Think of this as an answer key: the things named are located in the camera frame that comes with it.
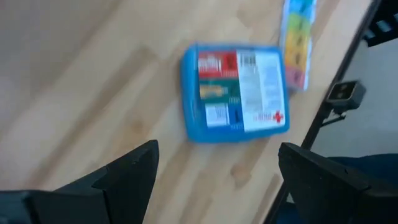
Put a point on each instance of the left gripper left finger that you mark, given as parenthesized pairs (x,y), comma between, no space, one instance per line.
(121,193)

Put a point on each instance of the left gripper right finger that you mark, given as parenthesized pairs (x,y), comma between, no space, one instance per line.
(332,196)

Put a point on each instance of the dark blue chair seat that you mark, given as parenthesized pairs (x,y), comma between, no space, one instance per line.
(373,168)

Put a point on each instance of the small grey webcam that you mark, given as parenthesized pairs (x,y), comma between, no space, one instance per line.
(346,95)

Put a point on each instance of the blue first aid kit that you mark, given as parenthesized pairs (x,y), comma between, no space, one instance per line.
(233,93)

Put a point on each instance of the rainbow weekly pill organizer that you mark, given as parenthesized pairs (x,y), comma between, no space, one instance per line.
(298,46)

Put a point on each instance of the black metal table frame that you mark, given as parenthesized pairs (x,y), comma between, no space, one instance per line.
(315,126)

